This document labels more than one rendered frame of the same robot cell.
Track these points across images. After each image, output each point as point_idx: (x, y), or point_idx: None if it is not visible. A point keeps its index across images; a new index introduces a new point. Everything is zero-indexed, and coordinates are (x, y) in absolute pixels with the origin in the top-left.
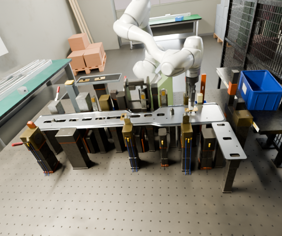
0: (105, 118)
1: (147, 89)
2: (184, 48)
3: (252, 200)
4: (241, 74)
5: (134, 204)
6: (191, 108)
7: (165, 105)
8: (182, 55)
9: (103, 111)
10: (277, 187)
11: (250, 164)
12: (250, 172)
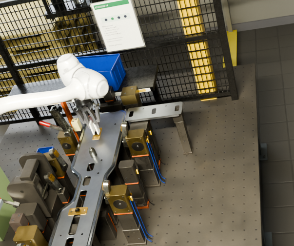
0: (71, 236)
1: (47, 163)
2: (72, 70)
3: (202, 134)
4: None
5: (202, 232)
6: (99, 131)
7: (67, 165)
8: (93, 71)
9: (48, 245)
10: (189, 117)
11: (160, 129)
12: (170, 131)
